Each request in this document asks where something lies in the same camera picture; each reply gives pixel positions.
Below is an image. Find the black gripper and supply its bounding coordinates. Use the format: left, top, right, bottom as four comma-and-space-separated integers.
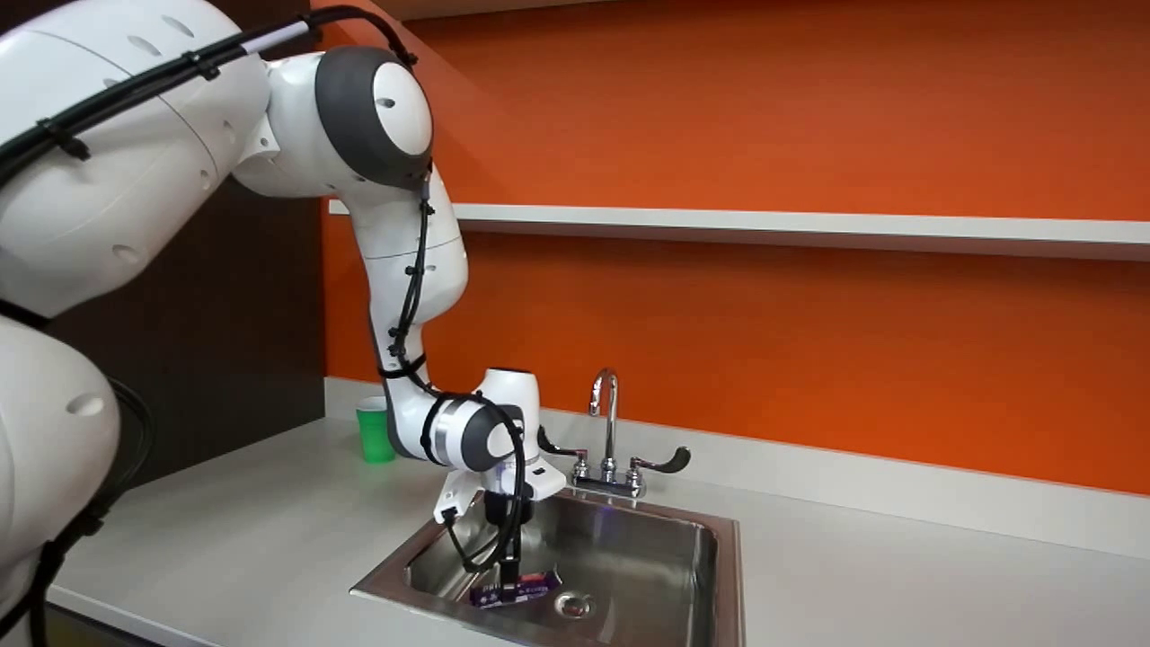
482, 486, 532, 595

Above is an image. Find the purple chocolate bar wrapper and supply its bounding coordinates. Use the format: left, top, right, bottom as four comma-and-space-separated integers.
470, 568, 564, 612

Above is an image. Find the round metal sink drain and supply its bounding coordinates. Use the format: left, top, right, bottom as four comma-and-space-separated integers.
548, 586, 600, 624

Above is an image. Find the stainless steel sink basin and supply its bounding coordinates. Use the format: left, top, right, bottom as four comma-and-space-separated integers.
352, 471, 748, 647

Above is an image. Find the green plastic cup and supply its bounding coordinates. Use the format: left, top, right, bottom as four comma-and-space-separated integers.
352, 401, 399, 467

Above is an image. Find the chrome two-handle faucet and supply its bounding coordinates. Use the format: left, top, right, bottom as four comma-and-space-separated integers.
532, 368, 694, 505

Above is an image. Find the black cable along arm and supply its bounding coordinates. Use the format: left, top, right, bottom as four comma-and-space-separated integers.
0, 2, 535, 575

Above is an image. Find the white wall shelf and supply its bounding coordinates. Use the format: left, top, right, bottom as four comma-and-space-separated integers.
325, 199, 1150, 267

